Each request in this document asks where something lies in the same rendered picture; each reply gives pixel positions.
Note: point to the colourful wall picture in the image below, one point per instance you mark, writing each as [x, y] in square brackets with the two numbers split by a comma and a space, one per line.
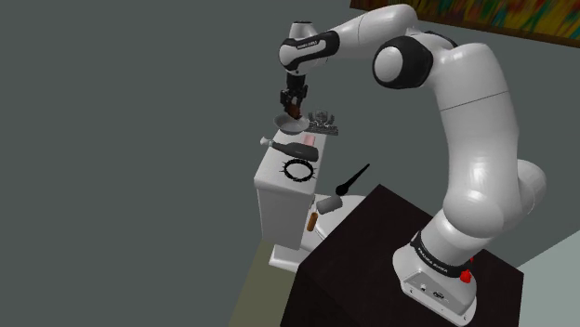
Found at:
[498, 16]

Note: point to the small brown object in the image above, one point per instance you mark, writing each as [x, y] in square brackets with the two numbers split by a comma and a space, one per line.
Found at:
[294, 112]

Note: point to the grey cylinder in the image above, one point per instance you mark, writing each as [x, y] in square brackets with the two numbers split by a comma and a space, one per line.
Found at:
[329, 204]

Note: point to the black brush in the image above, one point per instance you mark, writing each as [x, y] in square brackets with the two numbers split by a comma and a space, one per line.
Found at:
[343, 187]

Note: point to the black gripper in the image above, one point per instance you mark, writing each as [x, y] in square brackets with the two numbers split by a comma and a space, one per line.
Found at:
[295, 88]

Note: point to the dark robot stand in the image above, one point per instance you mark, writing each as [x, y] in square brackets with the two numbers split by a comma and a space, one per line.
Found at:
[362, 262]

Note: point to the grey bowl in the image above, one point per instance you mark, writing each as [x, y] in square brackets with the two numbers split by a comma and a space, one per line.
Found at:
[290, 125]

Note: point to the pink box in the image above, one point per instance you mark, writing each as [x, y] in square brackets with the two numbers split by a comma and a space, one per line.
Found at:
[309, 139]

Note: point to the brown cylinder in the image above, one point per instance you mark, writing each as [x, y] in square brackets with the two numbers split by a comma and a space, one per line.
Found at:
[311, 222]

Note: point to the dark bottle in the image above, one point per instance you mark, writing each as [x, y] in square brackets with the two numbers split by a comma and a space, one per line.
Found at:
[297, 150]

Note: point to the white toilet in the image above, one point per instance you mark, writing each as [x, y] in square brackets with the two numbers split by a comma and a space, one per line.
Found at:
[281, 204]

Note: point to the silver ornate figure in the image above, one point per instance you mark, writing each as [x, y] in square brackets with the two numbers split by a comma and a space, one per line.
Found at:
[322, 121]

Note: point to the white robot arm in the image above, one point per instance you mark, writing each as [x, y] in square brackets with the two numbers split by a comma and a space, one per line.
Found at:
[471, 136]

